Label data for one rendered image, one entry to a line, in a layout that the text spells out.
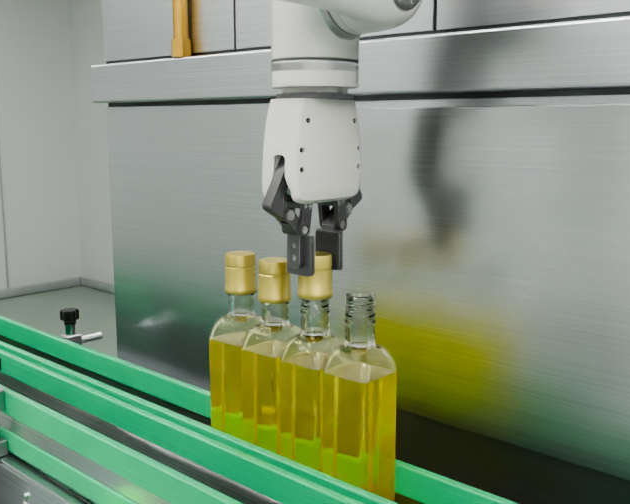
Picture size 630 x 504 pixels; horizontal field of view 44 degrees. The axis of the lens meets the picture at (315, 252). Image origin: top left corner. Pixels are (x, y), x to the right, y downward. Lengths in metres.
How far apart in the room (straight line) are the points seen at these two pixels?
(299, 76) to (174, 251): 0.54
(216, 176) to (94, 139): 5.92
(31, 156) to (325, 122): 6.41
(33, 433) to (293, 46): 0.58
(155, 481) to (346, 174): 0.36
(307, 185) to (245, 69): 0.33
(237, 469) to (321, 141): 0.35
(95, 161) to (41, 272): 1.10
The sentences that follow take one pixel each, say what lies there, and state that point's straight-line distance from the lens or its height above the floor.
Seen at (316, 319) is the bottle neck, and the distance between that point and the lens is 0.77.
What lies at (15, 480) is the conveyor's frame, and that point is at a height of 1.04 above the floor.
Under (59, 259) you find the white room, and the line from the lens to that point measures 7.29.
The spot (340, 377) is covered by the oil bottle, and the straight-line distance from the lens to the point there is 0.74.
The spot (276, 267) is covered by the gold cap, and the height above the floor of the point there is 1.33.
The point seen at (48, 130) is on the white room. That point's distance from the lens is 7.17.
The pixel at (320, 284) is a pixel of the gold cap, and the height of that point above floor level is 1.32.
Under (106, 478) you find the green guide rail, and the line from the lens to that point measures 0.91.
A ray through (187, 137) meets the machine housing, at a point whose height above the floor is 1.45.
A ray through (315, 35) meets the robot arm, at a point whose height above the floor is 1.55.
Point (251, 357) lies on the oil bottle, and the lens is 0.82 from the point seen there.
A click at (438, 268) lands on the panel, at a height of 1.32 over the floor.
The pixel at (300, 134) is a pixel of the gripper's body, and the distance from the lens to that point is 0.72.
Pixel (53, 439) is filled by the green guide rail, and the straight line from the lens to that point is 0.99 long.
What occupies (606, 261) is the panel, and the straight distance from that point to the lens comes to 0.74.
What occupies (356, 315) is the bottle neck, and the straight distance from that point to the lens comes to 0.73.
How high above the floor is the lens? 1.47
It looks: 10 degrees down
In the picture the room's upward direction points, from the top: straight up
